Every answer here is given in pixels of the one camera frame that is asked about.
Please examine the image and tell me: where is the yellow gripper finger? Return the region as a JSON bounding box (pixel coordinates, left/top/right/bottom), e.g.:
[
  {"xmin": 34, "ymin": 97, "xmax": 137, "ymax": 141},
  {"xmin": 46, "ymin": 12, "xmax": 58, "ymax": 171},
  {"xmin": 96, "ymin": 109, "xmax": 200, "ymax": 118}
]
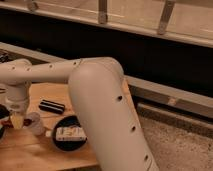
[{"xmin": 10, "ymin": 114, "xmax": 24, "ymax": 129}]

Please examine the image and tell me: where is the white patterned box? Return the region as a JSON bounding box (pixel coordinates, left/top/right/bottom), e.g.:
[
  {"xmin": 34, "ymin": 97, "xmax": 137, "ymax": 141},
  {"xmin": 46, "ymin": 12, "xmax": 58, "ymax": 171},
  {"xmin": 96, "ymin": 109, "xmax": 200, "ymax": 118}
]
[{"xmin": 56, "ymin": 126, "xmax": 87, "ymax": 141}]

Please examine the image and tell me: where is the black rectangular box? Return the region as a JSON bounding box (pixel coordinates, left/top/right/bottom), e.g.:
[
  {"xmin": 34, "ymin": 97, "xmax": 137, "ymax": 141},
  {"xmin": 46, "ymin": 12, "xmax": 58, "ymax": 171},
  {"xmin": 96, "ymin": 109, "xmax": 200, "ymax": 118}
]
[{"xmin": 39, "ymin": 100, "xmax": 65, "ymax": 115}]

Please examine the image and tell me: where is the black round plate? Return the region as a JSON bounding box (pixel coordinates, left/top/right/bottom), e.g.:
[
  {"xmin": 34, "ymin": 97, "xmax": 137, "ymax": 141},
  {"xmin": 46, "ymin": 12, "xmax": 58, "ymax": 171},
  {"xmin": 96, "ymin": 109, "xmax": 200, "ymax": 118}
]
[{"xmin": 51, "ymin": 115, "xmax": 87, "ymax": 151}]

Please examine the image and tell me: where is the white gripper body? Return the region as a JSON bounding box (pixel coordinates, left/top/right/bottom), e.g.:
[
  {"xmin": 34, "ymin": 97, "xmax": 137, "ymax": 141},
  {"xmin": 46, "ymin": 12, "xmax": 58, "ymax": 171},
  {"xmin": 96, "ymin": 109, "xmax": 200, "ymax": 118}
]
[{"xmin": 5, "ymin": 87, "xmax": 30, "ymax": 116}]

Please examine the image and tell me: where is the white ceramic cup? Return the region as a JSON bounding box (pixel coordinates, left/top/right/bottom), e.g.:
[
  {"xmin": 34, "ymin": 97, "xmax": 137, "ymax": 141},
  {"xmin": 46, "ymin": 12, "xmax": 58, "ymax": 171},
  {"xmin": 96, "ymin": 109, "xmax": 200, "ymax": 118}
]
[{"xmin": 25, "ymin": 112, "xmax": 45, "ymax": 136}]

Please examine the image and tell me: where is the dark object at left edge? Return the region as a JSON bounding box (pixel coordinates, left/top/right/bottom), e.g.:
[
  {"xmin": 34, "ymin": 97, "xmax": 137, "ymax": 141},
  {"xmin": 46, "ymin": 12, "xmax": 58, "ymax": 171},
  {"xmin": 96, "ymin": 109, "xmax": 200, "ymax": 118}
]
[{"xmin": 0, "ymin": 104, "xmax": 10, "ymax": 139}]

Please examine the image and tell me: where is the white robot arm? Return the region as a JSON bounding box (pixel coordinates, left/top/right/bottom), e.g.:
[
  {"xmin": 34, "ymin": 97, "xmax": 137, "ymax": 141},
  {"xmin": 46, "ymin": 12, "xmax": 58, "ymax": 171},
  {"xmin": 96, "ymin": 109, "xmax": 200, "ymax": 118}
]
[{"xmin": 0, "ymin": 57, "xmax": 159, "ymax": 171}]

